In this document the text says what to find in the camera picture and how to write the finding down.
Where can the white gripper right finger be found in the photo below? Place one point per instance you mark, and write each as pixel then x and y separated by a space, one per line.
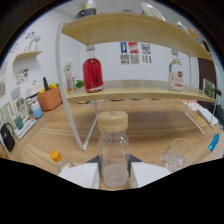
pixel 150 173

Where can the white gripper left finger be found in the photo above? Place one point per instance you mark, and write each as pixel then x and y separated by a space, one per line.
pixel 80 175

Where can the clear bottle with orange cap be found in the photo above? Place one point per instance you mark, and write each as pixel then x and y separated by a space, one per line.
pixel 60 160

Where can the glass jar with wooden lid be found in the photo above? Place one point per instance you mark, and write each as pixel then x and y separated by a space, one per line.
pixel 113 150

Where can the blue liquid bottle silver cap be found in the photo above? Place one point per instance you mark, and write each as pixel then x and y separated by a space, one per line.
pixel 214 142

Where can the light blue cup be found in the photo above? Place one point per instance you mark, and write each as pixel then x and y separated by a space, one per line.
pixel 37 110

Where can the green cup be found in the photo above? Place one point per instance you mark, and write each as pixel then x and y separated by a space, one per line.
pixel 18 122

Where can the clear glass with ice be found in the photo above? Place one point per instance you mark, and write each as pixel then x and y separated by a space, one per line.
pixel 176 156

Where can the white kitchen scale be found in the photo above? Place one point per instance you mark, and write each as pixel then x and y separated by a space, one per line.
pixel 25 128

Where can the orange basket with vegetables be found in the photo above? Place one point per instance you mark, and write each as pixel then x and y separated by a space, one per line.
pixel 50 99

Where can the black kettle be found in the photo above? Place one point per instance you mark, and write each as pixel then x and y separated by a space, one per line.
pixel 7 137

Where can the green potted plant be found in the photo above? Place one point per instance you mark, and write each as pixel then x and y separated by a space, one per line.
pixel 79 83

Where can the white vase with flowers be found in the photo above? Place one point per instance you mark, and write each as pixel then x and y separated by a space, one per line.
pixel 69 75

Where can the red liquid glass bottle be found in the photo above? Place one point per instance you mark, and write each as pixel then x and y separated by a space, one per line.
pixel 93 75

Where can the clear bottle with red label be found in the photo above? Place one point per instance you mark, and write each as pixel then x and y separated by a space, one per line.
pixel 176 75

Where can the two-tier wooden shelf rack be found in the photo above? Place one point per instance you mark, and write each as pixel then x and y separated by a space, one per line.
pixel 133 30

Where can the yellow snack bag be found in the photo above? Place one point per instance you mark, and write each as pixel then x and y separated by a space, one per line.
pixel 194 34

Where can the black foil bag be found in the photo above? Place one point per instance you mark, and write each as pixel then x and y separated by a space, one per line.
pixel 86 9

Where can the multicolour wall poster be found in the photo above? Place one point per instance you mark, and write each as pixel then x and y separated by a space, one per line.
pixel 146 48

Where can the red wall poster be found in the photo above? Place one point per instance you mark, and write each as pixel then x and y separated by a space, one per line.
pixel 133 47

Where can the blue wall poster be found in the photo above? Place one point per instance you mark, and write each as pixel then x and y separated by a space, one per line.
pixel 123 47

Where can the wooden wall shelf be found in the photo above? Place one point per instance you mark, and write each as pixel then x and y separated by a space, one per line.
pixel 28 55

